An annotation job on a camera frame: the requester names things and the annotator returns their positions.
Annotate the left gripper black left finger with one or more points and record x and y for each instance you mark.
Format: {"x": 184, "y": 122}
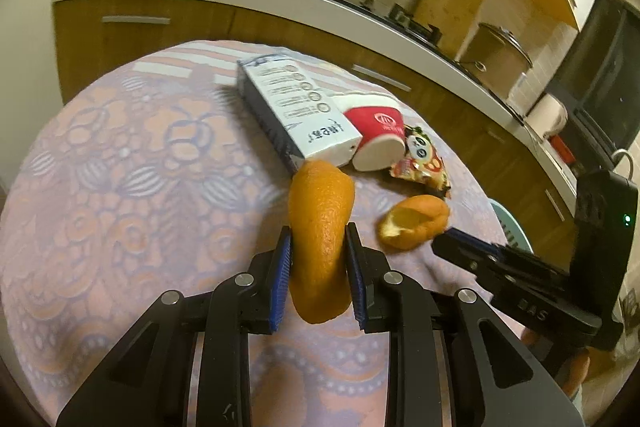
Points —
{"x": 186, "y": 359}

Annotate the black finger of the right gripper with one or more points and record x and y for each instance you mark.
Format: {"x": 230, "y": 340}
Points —
{"x": 497, "y": 267}

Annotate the wooden cutting board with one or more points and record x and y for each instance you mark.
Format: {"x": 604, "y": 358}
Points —
{"x": 453, "y": 18}

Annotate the person's right hand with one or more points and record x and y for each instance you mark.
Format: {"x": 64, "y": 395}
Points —
{"x": 573, "y": 369}

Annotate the orange peel piece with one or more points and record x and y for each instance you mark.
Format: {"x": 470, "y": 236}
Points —
{"x": 413, "y": 222}

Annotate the white electric kettle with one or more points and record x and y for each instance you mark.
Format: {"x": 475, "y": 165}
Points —
{"x": 547, "y": 118}

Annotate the white carton box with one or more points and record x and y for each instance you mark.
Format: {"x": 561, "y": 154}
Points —
{"x": 300, "y": 120}

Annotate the white kitchen countertop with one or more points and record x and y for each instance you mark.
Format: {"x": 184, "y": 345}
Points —
{"x": 342, "y": 21}

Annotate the light blue waste basket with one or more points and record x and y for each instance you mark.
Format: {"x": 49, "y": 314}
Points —
{"x": 515, "y": 235}

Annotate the panda snack wrapper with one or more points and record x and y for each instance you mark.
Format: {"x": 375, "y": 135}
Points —
{"x": 422, "y": 164}

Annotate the orange paper cup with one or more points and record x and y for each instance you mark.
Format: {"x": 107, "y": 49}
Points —
{"x": 378, "y": 119}

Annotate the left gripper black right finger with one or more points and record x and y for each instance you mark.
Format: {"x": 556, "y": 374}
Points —
{"x": 451, "y": 359}

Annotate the wooden kitchen cabinets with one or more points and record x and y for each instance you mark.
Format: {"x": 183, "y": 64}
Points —
{"x": 93, "y": 37}

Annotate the floral pink tablecloth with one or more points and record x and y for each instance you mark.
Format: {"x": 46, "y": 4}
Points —
{"x": 155, "y": 177}

